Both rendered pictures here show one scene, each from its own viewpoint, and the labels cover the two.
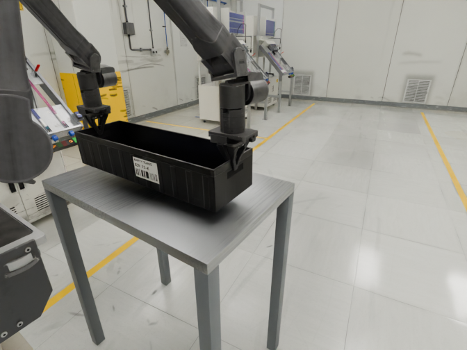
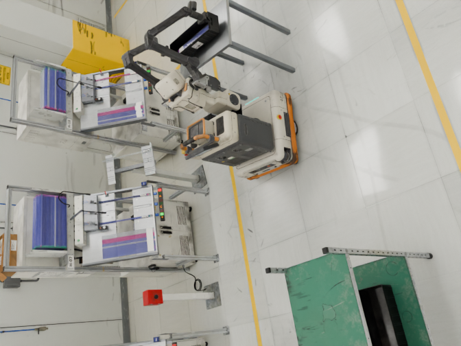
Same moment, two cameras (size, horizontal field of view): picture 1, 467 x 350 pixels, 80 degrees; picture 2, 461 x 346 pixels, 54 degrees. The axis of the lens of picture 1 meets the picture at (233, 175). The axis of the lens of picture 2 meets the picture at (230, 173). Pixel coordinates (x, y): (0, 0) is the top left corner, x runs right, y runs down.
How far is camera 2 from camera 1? 3.19 m
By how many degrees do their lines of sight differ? 32
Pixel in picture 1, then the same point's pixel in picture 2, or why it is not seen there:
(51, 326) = not seen: hidden behind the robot
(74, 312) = not seen: hidden behind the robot
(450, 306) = not seen: outside the picture
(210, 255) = (228, 41)
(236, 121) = (199, 16)
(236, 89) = (193, 14)
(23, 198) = (164, 112)
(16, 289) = (212, 81)
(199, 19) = (177, 17)
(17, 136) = (193, 60)
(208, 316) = (243, 49)
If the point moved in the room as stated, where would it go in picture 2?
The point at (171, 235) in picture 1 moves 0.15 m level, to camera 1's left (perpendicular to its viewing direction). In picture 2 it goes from (219, 48) to (210, 63)
